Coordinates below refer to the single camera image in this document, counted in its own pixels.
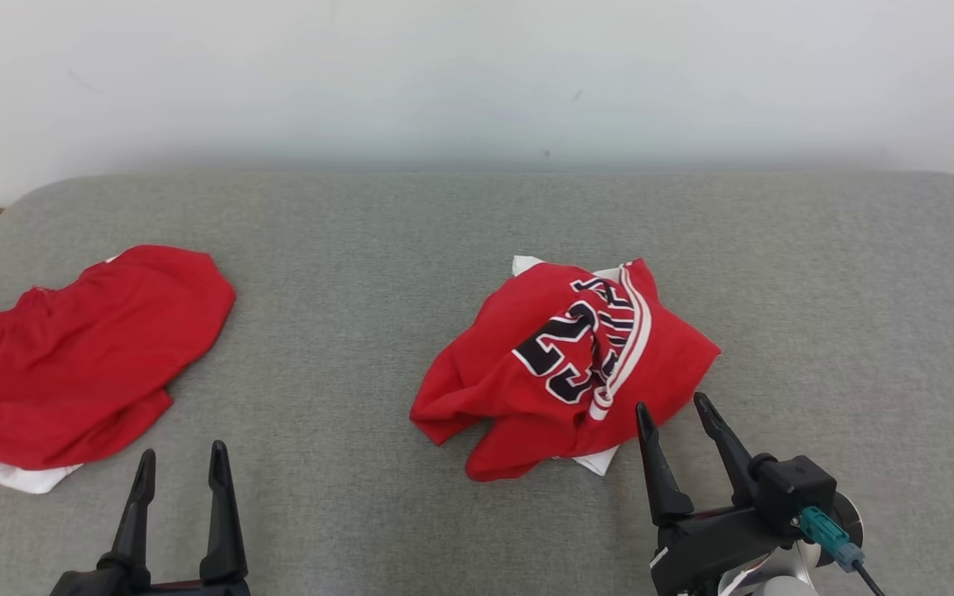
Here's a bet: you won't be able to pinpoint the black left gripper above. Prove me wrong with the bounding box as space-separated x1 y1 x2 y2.
51 440 251 596

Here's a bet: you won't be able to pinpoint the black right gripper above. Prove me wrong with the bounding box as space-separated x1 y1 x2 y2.
636 392 802 596

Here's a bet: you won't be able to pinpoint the red shorts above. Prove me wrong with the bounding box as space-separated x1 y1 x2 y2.
0 245 237 495

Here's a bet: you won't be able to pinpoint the teal right camera connector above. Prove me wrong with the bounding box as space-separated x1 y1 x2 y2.
800 507 865 572

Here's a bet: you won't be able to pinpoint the black right camera cable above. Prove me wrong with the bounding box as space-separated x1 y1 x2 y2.
854 561 888 596

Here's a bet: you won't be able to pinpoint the red basketball jersey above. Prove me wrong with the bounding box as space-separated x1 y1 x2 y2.
409 257 722 483

